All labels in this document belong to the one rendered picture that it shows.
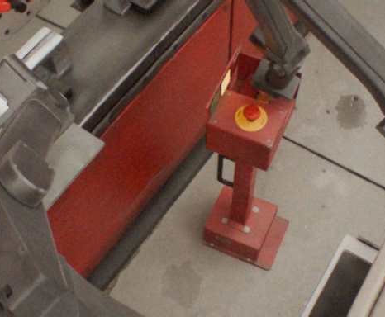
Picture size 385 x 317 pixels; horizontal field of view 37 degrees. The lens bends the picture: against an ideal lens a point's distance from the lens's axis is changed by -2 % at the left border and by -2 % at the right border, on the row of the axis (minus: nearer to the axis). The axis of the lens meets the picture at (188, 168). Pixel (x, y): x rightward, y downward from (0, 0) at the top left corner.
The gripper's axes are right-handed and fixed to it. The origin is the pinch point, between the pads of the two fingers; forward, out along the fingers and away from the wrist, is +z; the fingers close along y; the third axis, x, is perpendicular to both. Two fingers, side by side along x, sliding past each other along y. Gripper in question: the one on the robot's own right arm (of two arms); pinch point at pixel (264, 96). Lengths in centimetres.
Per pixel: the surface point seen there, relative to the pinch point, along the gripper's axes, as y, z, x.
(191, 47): 21.8, 5.1, -6.1
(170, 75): 22.9, 7.4, 2.8
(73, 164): 27, -22, 45
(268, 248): -30, 66, 9
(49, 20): 91, 101, -49
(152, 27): 30.7, -6.9, 2.1
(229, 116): 5.6, -4.0, 11.8
